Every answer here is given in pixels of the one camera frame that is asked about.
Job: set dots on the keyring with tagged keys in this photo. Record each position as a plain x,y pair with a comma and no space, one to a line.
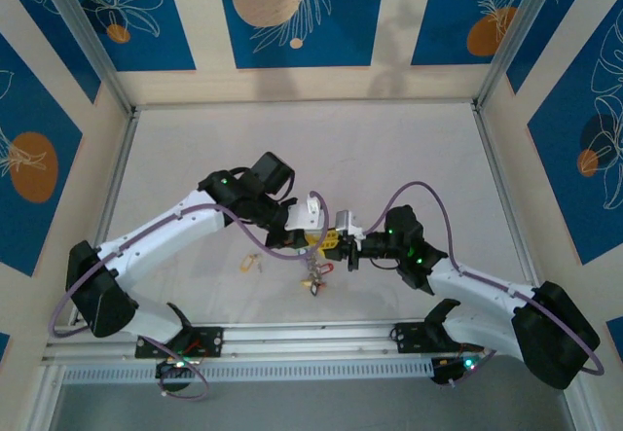
315,275

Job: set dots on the key with yellow tag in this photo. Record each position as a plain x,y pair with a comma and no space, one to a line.
248,262

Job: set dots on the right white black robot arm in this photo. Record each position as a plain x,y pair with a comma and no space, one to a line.
487,290

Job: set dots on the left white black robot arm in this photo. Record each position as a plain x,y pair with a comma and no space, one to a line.
156,241

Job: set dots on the grey metal panel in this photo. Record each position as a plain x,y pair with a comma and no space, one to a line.
311,406

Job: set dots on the wide aluminium mounting rail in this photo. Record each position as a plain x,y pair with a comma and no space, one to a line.
311,341

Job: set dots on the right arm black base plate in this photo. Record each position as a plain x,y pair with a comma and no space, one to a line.
406,338

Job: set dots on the aluminium side rail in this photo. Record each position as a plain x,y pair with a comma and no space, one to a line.
108,207
502,183

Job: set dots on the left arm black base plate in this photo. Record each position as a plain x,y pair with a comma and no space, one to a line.
214,341

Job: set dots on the aluminium frame post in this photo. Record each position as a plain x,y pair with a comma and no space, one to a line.
516,37
89,37

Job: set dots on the short aluminium post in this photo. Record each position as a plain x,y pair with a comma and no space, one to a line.
44,402
581,406

